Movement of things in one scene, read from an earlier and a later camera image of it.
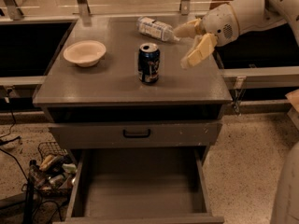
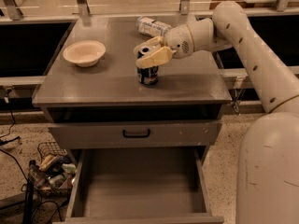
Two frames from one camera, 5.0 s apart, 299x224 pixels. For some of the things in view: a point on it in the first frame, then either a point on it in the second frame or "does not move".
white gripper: [220, 24] → [177, 42]
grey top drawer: [135, 133] does not move
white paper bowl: [85, 53] does not move
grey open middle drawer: [139, 186] does not move
